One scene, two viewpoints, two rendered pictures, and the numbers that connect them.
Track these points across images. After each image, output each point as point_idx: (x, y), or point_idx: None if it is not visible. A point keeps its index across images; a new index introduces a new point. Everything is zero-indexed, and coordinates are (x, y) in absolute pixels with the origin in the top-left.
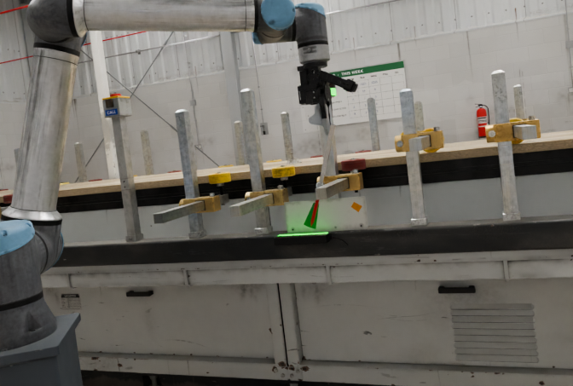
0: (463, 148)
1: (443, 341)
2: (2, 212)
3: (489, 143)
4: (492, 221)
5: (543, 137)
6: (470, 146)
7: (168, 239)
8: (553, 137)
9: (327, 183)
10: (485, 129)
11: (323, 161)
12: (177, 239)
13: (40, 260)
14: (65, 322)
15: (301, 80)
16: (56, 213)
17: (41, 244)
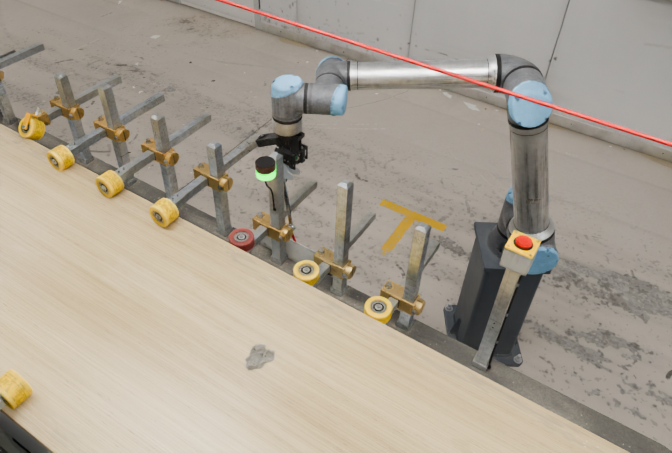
0: (138, 214)
1: None
2: (550, 217)
3: (73, 238)
4: (185, 210)
5: (28, 221)
6: (100, 237)
7: (437, 334)
8: (47, 204)
9: (298, 198)
10: (174, 155)
11: (289, 204)
12: (427, 331)
13: (503, 217)
14: (487, 253)
15: (300, 145)
16: (512, 224)
17: (508, 217)
